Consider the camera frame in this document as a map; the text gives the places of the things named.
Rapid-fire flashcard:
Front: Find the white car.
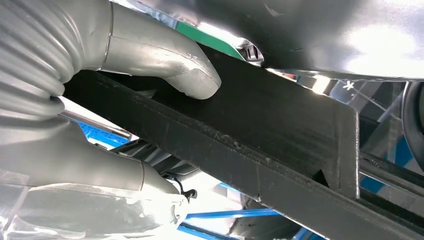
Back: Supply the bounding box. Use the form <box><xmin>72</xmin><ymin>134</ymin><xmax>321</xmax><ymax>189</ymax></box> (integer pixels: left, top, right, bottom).
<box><xmin>142</xmin><ymin>0</ymin><xmax>424</xmax><ymax>84</ymax></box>

